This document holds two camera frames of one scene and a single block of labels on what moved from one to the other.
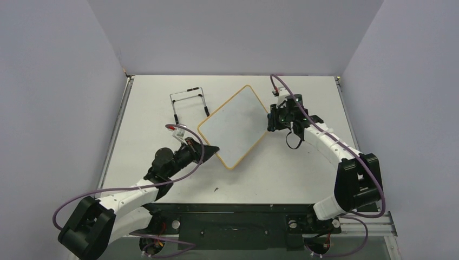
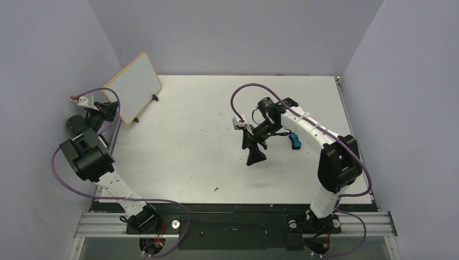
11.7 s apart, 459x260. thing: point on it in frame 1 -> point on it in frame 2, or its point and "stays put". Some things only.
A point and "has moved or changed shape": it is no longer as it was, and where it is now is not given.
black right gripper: [274, 119] -> [253, 138]
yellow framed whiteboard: [236, 126] -> [136, 85]
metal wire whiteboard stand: [206, 108] -> [154, 97]
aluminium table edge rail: [338, 80] stays put
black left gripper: [194, 148] -> [109, 113]
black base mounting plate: [239, 226] stays put
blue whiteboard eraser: [271, 122] has moved or changed shape
